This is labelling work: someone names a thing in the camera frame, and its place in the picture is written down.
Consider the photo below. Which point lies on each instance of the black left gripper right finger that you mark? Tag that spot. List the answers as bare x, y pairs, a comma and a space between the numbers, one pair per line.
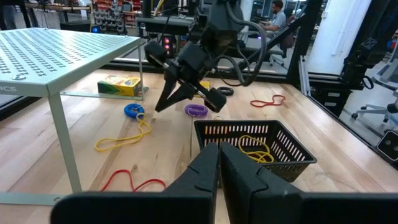
280, 208

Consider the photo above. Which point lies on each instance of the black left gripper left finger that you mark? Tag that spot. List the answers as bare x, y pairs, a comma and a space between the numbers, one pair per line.
155, 208

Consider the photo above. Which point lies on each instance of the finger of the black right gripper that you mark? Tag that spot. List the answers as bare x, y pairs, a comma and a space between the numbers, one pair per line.
169, 84
183, 95

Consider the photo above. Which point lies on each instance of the yellow card pack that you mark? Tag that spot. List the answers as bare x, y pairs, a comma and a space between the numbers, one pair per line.
206, 85

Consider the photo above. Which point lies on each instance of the yellow green crayon box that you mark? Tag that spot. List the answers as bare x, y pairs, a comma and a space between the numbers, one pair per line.
119, 85

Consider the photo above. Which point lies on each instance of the red rubber band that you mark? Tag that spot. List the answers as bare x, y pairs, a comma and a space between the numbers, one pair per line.
119, 171
264, 103

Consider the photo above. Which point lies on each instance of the black slotted plastic basket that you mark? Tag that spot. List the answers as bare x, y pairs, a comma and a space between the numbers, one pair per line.
233, 122

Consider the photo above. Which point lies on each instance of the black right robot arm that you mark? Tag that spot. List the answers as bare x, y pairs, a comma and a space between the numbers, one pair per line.
225, 25

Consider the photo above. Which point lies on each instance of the black office desk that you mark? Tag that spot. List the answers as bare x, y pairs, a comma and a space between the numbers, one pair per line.
161, 23

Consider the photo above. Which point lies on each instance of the dark red office chair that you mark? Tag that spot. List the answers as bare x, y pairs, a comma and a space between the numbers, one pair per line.
287, 40

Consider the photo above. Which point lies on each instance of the grey office chair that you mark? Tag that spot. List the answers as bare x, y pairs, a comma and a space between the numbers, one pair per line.
385, 74

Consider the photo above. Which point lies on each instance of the purple spiral coil wristband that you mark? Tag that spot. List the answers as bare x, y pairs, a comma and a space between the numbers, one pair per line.
196, 110

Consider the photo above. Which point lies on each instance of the black computer tower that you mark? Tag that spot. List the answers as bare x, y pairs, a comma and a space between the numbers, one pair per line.
167, 43

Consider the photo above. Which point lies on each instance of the black spiral coil wristband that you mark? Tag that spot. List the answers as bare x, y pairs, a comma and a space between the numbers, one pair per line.
220, 91

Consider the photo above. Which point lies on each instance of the blue spiral coil wristband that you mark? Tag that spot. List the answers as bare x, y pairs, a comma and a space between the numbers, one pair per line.
128, 110

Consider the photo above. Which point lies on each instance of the person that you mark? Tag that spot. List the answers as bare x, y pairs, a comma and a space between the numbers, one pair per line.
276, 18

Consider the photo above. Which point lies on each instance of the green perforated metal shelf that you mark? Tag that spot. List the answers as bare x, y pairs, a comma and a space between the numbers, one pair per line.
77, 53

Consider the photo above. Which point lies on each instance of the black drawer cabinet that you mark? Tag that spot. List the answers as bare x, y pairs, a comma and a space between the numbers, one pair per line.
329, 99

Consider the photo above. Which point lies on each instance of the white building column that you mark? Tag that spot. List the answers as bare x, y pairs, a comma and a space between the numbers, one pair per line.
339, 34

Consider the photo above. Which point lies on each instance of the black aluminium rig frame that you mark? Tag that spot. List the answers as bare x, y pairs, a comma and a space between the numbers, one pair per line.
306, 31

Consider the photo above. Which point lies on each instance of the small black stereo camera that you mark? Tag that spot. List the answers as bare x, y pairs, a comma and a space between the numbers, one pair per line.
388, 144

